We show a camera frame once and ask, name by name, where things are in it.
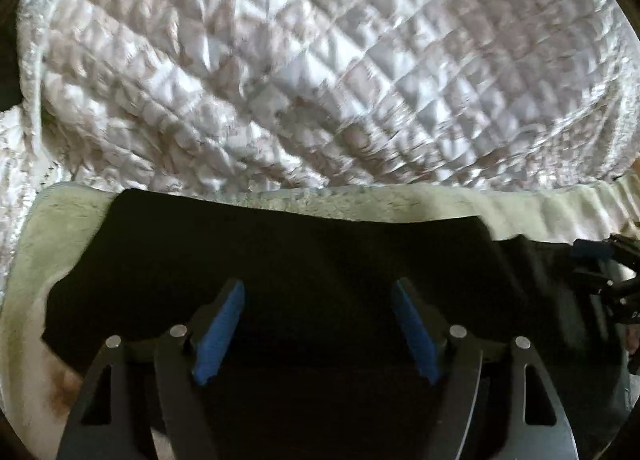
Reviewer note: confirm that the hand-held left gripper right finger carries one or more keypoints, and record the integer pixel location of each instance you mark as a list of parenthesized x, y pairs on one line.
[(415, 330)]

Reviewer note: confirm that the black pants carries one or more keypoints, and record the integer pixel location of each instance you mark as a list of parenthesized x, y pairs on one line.
[(320, 250)]

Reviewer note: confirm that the white quilted bedspread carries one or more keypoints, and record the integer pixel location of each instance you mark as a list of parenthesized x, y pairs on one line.
[(320, 65)]

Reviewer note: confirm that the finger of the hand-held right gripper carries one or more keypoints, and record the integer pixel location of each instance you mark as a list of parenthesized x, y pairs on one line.
[(595, 251), (595, 282)]

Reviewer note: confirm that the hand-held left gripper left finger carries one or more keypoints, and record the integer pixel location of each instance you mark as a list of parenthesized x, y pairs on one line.
[(220, 330)]

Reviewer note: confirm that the cream floral fleece blanket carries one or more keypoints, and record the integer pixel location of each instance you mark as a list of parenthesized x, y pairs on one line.
[(30, 340)]

